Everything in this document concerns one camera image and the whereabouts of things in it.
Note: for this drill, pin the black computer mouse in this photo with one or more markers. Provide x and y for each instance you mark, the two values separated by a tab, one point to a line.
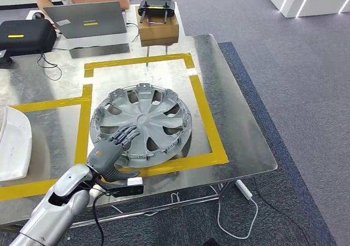
38	15

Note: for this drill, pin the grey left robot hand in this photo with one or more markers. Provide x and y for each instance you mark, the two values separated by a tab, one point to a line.
105	155

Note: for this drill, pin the small black yellow-labelled device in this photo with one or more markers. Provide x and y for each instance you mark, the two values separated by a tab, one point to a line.
4	56

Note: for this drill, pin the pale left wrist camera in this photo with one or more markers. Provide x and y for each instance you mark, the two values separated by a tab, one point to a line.
135	181

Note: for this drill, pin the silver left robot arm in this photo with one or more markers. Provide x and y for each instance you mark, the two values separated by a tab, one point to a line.
54	208

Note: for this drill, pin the long white power strip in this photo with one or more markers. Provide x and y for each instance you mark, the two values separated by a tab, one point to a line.
244	190

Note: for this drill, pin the black zip carrying case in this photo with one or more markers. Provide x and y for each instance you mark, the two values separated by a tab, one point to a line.
27	38

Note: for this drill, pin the grey laptop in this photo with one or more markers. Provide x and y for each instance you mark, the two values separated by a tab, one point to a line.
84	20

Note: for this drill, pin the white table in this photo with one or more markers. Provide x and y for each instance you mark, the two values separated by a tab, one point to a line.
96	40

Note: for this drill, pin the steel workbench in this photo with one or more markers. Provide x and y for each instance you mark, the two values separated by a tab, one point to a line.
241	135

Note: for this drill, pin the person's left forearm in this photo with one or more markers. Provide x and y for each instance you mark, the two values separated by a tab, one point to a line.
109	0

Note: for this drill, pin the grey plastic wheel hubcap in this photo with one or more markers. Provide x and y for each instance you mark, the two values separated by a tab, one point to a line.
147	121

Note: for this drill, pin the brown cardboard box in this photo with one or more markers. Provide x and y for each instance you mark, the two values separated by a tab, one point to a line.
158	32

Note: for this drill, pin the white curved plastic part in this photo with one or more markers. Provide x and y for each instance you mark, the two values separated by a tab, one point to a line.
13	143

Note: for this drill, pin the person's right forearm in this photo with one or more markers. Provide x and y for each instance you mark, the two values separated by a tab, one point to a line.
44	3

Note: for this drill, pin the black remote controller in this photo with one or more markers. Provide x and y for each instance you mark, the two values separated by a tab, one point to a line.
155	6

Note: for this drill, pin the white lit display platform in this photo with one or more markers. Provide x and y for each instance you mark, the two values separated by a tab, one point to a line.
314	0

